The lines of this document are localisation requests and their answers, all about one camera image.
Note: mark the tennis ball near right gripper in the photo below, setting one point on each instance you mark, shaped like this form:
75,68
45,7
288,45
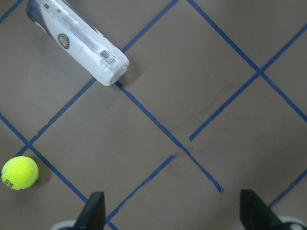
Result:
19,173

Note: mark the white blue tennis ball can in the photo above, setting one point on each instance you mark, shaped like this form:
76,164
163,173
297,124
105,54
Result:
82,41

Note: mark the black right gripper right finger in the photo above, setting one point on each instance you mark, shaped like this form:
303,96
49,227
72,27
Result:
255,214

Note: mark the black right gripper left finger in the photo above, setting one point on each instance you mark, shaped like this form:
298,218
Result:
93,215

